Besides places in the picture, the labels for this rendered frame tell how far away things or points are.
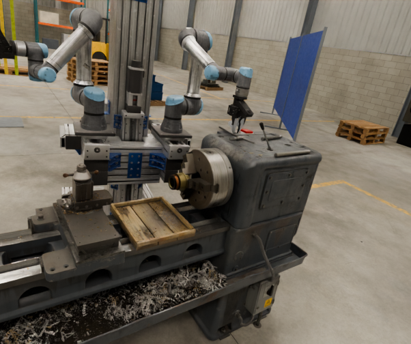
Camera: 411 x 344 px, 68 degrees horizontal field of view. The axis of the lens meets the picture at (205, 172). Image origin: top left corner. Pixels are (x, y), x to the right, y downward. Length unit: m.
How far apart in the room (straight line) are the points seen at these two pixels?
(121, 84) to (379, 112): 10.73
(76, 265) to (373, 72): 11.82
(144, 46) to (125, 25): 0.15
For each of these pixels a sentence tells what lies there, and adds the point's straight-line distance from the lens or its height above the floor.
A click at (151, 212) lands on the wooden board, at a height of 0.89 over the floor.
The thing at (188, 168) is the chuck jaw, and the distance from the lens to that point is 1.56.
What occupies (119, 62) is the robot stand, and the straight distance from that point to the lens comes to 2.07.
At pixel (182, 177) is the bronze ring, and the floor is 1.11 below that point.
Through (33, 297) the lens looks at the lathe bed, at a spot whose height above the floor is 0.71.
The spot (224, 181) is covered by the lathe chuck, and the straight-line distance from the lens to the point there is 1.50.
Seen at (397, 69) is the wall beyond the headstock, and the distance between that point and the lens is 12.05.
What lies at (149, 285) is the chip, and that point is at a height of 0.55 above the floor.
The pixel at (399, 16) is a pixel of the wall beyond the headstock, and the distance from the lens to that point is 12.51.
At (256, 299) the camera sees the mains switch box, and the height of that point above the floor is 0.32.
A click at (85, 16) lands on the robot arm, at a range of 1.89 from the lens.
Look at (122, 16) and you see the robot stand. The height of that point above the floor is 1.80.
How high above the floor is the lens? 1.72
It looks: 22 degrees down
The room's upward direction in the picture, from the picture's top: 10 degrees clockwise
